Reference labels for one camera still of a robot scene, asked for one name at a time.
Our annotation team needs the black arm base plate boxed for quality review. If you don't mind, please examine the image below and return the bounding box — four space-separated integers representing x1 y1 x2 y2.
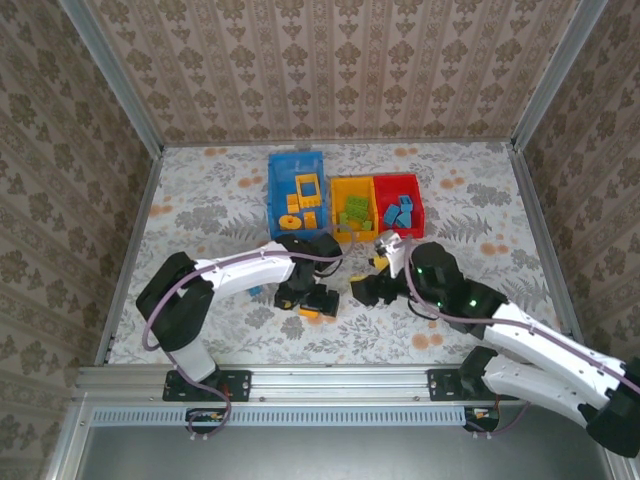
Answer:
162 368 253 403
427 368 481 403

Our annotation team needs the yellow plastic bin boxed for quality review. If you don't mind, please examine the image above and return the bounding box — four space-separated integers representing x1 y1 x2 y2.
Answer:
329 174 378 245

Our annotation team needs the wide aluminium base rail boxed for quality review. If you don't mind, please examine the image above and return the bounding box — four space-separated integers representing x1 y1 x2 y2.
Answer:
74 363 610 403

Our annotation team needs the grey metal panel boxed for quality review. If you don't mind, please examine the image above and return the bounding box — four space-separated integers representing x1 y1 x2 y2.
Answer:
47 403 640 480

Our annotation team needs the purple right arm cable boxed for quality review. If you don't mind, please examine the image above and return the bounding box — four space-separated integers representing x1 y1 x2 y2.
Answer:
397 234 640 436

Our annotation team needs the slotted grey cable duct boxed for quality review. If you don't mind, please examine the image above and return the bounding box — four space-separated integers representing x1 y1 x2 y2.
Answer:
91 405 470 428

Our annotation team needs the floral tablecloth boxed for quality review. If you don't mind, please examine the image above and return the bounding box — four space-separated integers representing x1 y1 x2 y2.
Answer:
107 142 571 365

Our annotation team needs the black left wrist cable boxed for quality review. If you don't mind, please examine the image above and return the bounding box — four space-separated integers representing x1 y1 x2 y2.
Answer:
313 257 343 279

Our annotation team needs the red plastic bin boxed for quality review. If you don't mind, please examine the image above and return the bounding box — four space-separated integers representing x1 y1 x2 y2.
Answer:
373 172 426 239

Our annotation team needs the black cable port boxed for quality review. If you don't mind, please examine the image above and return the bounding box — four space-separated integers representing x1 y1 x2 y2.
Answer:
184 407 232 436
462 407 502 434

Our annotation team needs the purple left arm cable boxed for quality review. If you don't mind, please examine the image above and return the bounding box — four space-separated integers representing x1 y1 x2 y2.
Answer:
142 224 355 441

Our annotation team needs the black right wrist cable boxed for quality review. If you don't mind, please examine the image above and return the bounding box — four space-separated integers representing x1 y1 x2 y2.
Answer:
405 292 437 321

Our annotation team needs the aluminium frame post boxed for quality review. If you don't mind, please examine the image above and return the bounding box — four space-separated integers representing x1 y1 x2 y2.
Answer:
58 0 165 157
509 0 612 151

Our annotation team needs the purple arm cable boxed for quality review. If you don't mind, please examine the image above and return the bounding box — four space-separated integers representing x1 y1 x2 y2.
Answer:
142 224 355 441
397 234 640 436

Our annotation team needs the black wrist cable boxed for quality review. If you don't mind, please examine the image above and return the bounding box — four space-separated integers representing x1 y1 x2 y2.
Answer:
313 257 343 279
405 292 437 321

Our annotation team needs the blue plastic bin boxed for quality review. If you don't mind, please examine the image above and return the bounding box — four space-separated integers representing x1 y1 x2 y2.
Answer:
267 151 330 241

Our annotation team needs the aluminium table edge rail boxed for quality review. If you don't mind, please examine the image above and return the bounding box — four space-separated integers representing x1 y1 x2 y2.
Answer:
505 142 592 364
93 145 165 365

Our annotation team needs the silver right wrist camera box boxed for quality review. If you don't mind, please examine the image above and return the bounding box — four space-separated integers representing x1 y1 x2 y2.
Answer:
374 230 404 279

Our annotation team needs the yellow lego window frame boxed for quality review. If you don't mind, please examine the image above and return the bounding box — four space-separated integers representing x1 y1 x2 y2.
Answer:
294 172 322 209

